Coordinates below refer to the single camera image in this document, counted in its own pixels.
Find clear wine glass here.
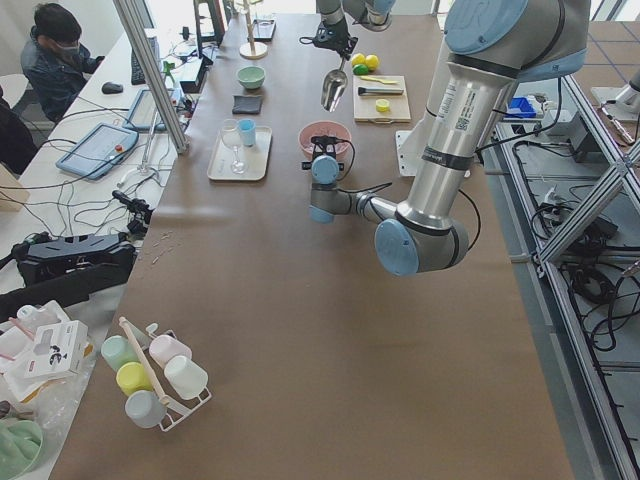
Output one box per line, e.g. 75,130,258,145
221,119,247,175

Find aluminium frame post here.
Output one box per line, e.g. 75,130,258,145
113,0,189,154

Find blue teach pendant near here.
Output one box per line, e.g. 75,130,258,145
56,123,139,180

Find lower yellow lemon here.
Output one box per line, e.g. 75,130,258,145
351,53,366,66

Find blue teach pendant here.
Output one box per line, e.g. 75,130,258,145
123,89,166,132
56,123,139,180

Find steel muddler black tip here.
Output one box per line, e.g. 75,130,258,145
357,86,404,96

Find white cup in rack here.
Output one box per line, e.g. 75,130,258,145
164,355,208,400

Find grey folded cloth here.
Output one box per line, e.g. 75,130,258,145
232,95,263,115

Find pink bowl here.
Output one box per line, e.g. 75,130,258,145
298,120,352,158

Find pink cup in rack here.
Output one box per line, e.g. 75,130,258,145
149,334,192,368

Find grey cup in rack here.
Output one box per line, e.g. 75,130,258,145
125,390,167,429

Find blue teach pendant far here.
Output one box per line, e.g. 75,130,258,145
123,89,166,132

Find green bowl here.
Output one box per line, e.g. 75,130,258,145
236,65,266,90

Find wooden mug tree stand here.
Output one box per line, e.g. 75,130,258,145
239,0,268,60

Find seated person with mask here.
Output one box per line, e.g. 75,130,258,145
21,3,104,123

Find cream rabbit tray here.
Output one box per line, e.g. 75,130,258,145
206,124,274,182

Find black framed tray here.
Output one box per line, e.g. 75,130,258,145
252,19,276,42

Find yellow plastic knife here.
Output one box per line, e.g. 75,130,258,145
359,75,398,85

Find yellow cup in rack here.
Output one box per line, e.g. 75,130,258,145
116,362,153,397

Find white product box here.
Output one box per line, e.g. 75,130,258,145
24,320,88,380

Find yellow lemon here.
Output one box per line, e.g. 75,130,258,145
351,53,366,66
364,54,380,72

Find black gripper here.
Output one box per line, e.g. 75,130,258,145
299,19,358,61
301,135,346,170

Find metal ice scoop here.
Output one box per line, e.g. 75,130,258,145
321,58,348,112

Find half lemon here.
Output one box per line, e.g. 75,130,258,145
375,99,390,112

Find bamboo cutting board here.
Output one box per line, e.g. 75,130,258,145
353,75,411,123

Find black computer mouse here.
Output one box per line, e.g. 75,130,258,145
101,82,124,95

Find blue cup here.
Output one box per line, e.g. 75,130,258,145
238,118,256,147

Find white wire cup rack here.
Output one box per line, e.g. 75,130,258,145
118,316,214,433

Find upper yellow lemon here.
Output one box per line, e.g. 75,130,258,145
364,54,380,72

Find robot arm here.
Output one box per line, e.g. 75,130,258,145
309,1,590,276
299,0,395,60

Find green lime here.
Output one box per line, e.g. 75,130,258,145
352,64,369,76

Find black keyboard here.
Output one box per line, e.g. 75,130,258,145
130,50,146,85

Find green cup in rack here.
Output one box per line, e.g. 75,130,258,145
100,335,138,372

